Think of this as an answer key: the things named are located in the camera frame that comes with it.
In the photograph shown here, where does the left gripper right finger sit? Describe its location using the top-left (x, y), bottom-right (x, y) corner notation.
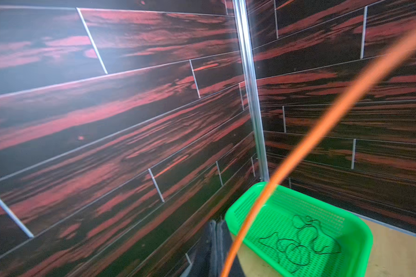
top-left (217, 219), bottom-right (247, 277)

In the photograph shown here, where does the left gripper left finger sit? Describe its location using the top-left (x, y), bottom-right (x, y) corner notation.
top-left (188, 220), bottom-right (218, 277)

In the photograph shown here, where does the black cable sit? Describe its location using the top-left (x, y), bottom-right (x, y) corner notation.
top-left (258, 214), bottom-right (342, 267)

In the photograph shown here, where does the right green basket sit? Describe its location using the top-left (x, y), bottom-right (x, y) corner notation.
top-left (243, 186), bottom-right (373, 277)

